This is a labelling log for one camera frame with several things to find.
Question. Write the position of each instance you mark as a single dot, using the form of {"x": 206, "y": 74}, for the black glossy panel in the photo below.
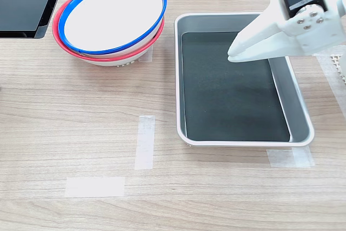
{"x": 21, "y": 6}

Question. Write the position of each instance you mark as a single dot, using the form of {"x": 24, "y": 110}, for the clear tape strip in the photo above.
{"x": 289, "y": 158}
{"x": 94, "y": 187}
{"x": 331, "y": 79}
{"x": 144, "y": 144}
{"x": 147, "y": 55}

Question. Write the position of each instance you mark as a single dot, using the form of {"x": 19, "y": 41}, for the red-rimmed white plate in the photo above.
{"x": 108, "y": 63}

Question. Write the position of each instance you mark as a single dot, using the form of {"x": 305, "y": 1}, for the black mat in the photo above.
{"x": 232, "y": 98}

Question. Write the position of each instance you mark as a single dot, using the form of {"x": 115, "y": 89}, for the blue-rimmed white plate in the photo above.
{"x": 113, "y": 17}

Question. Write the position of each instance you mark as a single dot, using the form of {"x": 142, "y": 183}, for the steel tray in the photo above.
{"x": 295, "y": 112}

